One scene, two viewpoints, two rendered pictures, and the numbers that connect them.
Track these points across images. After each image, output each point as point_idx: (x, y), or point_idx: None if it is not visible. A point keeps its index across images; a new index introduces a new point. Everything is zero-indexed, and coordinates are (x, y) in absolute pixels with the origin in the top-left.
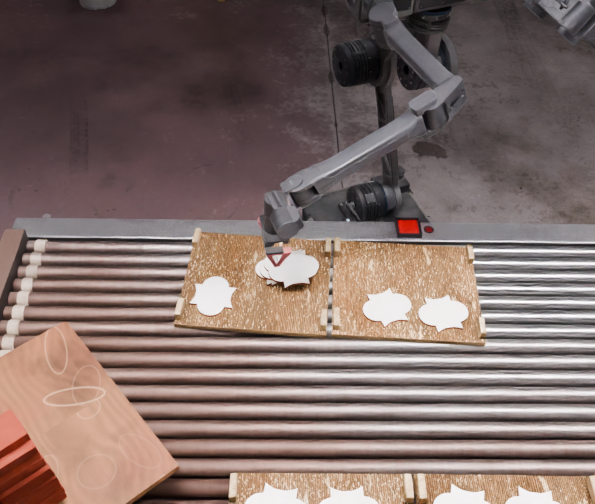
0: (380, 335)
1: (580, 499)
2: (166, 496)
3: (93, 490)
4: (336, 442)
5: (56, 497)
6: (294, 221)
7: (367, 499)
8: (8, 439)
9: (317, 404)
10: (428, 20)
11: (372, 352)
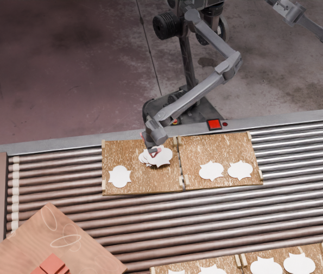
0: (210, 186)
1: (317, 254)
2: None
3: None
4: (198, 244)
5: None
6: (164, 136)
7: (219, 269)
8: (56, 267)
9: (185, 226)
10: (212, 10)
11: (207, 195)
